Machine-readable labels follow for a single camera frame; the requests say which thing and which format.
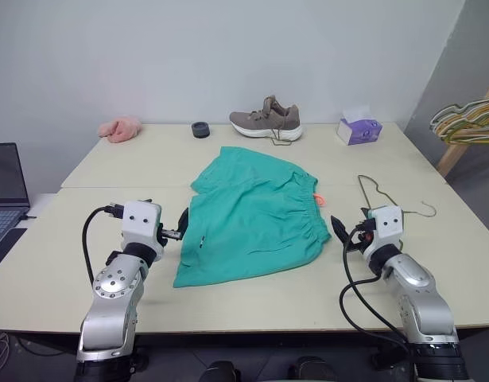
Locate purple tissue box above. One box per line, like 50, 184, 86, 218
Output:
336, 106, 384, 146

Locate thin wire hanger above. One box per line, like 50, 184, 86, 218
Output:
357, 173, 438, 220

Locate black round container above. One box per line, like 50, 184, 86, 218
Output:
191, 121, 212, 139

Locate wooden clothes rack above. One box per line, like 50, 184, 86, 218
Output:
436, 74, 489, 178

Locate green shorts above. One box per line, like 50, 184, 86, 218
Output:
172, 146, 333, 290

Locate brown sneaker with white sole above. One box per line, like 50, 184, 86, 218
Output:
229, 94, 305, 146

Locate pink fluffy cloth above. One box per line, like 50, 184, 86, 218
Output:
99, 115, 142, 144

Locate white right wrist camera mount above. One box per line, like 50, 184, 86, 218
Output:
367, 205, 404, 250

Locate bunch of wire hangers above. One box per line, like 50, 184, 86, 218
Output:
434, 101, 489, 143

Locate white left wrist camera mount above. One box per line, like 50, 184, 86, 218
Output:
120, 201, 165, 260

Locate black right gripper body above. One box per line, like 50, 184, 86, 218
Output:
344, 218, 377, 255

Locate dark rounded shape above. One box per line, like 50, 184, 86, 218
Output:
207, 360, 242, 382
293, 355, 339, 382

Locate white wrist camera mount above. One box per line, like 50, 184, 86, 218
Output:
367, 205, 404, 250
120, 201, 165, 260

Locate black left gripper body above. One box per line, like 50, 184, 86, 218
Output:
159, 223, 186, 244

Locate dark laptop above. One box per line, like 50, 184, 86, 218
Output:
0, 142, 32, 268

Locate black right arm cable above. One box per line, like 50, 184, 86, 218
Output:
338, 226, 414, 361

